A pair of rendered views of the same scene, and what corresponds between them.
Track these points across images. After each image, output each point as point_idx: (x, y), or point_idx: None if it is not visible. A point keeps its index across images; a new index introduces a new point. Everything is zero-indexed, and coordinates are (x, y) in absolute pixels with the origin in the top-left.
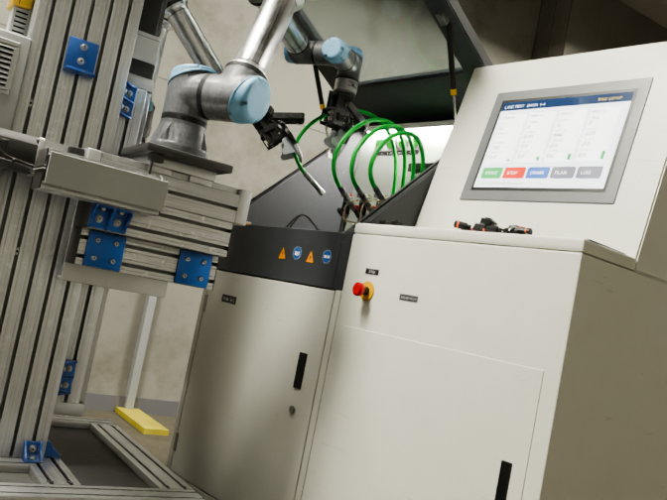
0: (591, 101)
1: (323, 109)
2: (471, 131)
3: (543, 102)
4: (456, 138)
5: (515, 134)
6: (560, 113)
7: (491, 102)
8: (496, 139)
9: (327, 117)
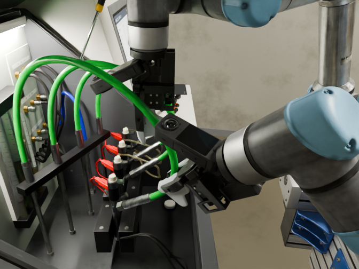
0: (126, 12)
1: (174, 87)
2: (116, 47)
3: (120, 14)
4: (116, 57)
5: (125, 42)
6: (125, 22)
7: (109, 16)
8: (124, 49)
9: (165, 96)
